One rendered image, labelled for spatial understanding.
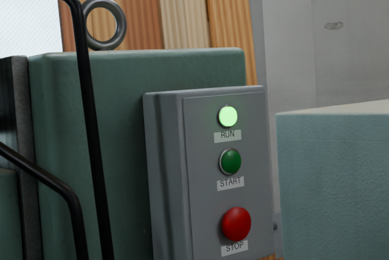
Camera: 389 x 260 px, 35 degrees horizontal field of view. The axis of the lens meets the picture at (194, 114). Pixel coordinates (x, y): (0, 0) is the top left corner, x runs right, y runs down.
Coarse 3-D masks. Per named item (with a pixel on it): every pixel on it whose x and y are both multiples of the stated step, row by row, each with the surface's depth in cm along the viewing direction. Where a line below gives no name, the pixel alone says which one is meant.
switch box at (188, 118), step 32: (160, 96) 53; (192, 96) 52; (224, 96) 54; (256, 96) 56; (160, 128) 54; (192, 128) 52; (224, 128) 54; (256, 128) 56; (160, 160) 54; (192, 160) 52; (256, 160) 56; (160, 192) 55; (192, 192) 52; (224, 192) 54; (256, 192) 56; (160, 224) 55; (192, 224) 52; (256, 224) 56; (160, 256) 55; (192, 256) 52; (224, 256) 54; (256, 256) 56
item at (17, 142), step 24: (0, 72) 56; (24, 72) 54; (0, 96) 56; (24, 96) 54; (0, 120) 57; (24, 120) 54; (24, 144) 54; (24, 192) 54; (24, 216) 54; (24, 240) 54
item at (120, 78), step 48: (192, 48) 60; (48, 96) 51; (96, 96) 54; (48, 144) 52; (144, 144) 56; (48, 192) 52; (144, 192) 56; (48, 240) 53; (96, 240) 54; (144, 240) 56
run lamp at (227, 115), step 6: (222, 108) 53; (228, 108) 53; (222, 114) 53; (228, 114) 53; (234, 114) 54; (222, 120) 53; (228, 120) 53; (234, 120) 54; (222, 126) 54; (228, 126) 54
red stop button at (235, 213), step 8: (232, 208) 54; (240, 208) 54; (224, 216) 53; (232, 216) 53; (240, 216) 54; (248, 216) 54; (224, 224) 53; (232, 224) 53; (240, 224) 54; (248, 224) 54; (224, 232) 53; (232, 232) 53; (240, 232) 54; (248, 232) 54; (232, 240) 53; (240, 240) 54
